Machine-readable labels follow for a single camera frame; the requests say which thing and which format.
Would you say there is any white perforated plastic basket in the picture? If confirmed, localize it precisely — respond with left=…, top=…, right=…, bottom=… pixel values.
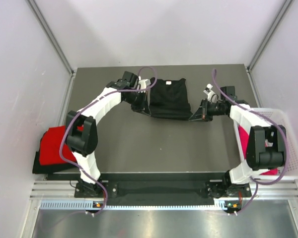
left=229, top=105, right=298, bottom=180

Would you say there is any grey slotted cable duct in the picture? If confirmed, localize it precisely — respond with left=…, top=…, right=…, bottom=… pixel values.
left=39, top=199, right=243, bottom=211

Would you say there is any pink t shirt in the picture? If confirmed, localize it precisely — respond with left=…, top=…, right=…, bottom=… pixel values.
left=238, top=126, right=278, bottom=176

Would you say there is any aluminium frame post left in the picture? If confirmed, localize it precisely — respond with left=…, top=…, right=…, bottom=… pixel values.
left=25, top=0, right=75, bottom=75

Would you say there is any aluminium frame post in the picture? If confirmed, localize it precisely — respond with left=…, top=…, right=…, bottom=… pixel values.
left=25, top=0, right=75, bottom=75
left=246, top=0, right=294, bottom=74

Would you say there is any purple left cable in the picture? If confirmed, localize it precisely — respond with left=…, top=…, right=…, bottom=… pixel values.
left=59, top=66, right=157, bottom=216

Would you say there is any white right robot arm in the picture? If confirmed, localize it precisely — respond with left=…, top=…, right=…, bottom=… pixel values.
left=189, top=84, right=286, bottom=196

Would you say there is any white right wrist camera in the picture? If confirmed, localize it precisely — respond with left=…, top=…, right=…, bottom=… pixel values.
left=203, top=84, right=219, bottom=103

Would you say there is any aluminium frame post right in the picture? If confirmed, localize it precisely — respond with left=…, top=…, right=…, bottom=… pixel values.
left=246, top=0, right=294, bottom=74

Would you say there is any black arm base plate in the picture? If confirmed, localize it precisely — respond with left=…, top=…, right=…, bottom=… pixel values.
left=74, top=179, right=253, bottom=200

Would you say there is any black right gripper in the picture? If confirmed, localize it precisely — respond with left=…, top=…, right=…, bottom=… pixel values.
left=190, top=98, right=226, bottom=122

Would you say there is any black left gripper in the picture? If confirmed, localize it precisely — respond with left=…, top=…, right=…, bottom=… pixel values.
left=123, top=90, right=150, bottom=116

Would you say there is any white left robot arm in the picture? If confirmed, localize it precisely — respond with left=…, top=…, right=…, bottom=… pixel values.
left=64, top=71, right=151, bottom=197

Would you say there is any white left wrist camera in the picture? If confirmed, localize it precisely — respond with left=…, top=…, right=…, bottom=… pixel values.
left=136, top=79, right=151, bottom=93

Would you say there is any purple cable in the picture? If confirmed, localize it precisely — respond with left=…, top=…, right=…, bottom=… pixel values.
left=59, top=66, right=157, bottom=216
left=211, top=68, right=289, bottom=216

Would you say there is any red folded t shirt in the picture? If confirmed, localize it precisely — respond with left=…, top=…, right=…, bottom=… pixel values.
left=39, top=125, right=67, bottom=166

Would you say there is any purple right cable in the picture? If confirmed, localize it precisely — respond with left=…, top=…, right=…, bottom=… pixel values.
left=211, top=68, right=289, bottom=216

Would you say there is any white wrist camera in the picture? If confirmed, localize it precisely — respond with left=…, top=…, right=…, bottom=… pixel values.
left=203, top=84, right=219, bottom=103
left=136, top=79, right=151, bottom=93

